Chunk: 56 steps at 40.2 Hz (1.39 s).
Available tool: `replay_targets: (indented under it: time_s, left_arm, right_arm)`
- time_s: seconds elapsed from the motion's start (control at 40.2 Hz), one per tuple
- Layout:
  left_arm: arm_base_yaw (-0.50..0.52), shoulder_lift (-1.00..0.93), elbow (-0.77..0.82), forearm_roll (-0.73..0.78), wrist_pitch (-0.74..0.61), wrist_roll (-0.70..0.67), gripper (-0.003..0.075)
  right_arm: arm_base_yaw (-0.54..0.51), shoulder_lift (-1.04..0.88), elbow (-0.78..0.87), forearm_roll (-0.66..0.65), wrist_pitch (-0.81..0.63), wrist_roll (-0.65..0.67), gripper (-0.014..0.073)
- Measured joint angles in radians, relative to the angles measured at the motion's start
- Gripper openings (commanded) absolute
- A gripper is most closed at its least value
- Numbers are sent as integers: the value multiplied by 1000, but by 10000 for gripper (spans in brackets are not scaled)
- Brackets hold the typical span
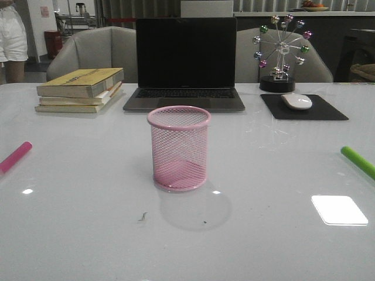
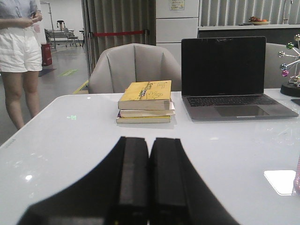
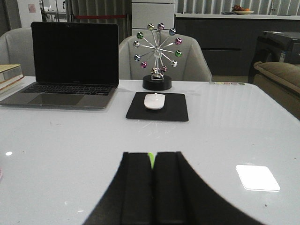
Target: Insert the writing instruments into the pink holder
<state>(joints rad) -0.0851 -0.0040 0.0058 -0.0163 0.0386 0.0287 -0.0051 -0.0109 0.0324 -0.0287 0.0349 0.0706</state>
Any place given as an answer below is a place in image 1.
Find green marker pen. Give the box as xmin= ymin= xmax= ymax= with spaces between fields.
xmin=340 ymin=146 xmax=374 ymax=180

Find pink marker pen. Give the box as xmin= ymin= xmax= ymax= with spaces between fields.
xmin=1 ymin=141 xmax=32 ymax=174

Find pink mesh pen holder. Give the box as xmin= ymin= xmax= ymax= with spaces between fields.
xmin=147 ymin=105 xmax=211 ymax=191

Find grey open laptop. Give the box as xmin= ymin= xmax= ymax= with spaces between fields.
xmin=123 ymin=17 xmax=245 ymax=112

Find middle book orange cover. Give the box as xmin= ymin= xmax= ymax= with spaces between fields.
xmin=39 ymin=82 xmax=122 ymax=105

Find bottom cream book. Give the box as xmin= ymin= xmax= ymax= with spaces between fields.
xmin=35 ymin=89 xmax=121 ymax=113

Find white computer mouse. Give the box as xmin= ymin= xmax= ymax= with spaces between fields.
xmin=281 ymin=93 xmax=312 ymax=110

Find yellow top book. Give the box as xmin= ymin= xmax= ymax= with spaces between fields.
xmin=36 ymin=68 xmax=124 ymax=98

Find left grey armchair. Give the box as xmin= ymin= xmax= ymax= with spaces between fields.
xmin=46 ymin=26 xmax=138 ymax=83

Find grey armchair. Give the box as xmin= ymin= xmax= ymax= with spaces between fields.
xmin=46 ymin=26 xmax=138 ymax=83
xmin=235 ymin=28 xmax=333 ymax=83

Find right grey armchair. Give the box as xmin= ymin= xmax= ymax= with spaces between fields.
xmin=235 ymin=28 xmax=333 ymax=83

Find black mouse pad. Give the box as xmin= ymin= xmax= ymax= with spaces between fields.
xmin=260 ymin=94 xmax=349 ymax=121

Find ferris wheel desk ornament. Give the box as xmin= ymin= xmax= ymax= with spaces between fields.
xmin=252 ymin=13 xmax=313 ymax=92

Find red bin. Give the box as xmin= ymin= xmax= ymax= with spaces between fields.
xmin=44 ymin=30 xmax=63 ymax=59

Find fruit bowl on counter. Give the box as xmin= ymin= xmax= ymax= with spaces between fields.
xmin=301 ymin=0 xmax=329 ymax=12

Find person in white shorts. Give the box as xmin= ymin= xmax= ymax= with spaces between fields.
xmin=1 ymin=1 xmax=28 ymax=84

